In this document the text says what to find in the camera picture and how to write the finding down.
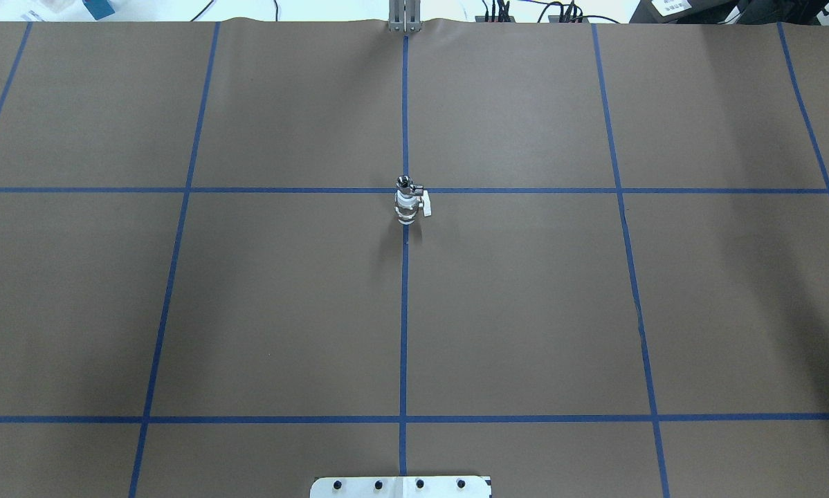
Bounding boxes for black power strip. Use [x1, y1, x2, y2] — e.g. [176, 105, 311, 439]
[544, 10, 590, 24]

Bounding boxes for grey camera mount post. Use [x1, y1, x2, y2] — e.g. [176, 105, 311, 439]
[388, 0, 423, 35]

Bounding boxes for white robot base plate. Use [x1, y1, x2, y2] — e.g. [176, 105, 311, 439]
[309, 475, 493, 497]

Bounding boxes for blue box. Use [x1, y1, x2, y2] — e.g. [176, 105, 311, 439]
[82, 0, 116, 20]

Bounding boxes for white PPR ball valve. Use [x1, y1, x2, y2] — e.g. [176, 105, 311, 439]
[394, 190, 432, 225]

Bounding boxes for black equipment with label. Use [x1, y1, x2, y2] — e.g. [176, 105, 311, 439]
[628, 1, 829, 25]

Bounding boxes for chrome elbow pipe fitting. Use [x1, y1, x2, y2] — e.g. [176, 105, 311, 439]
[397, 174, 424, 196]

